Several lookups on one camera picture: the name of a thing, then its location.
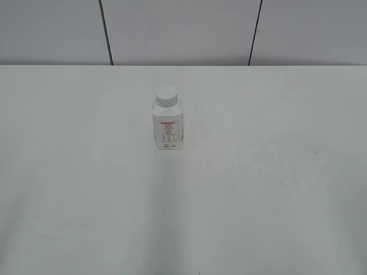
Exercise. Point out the white ribbed bottle cap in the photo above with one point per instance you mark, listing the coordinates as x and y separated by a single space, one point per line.
166 96

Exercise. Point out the white square plastic bottle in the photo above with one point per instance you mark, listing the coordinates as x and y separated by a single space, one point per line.
168 122

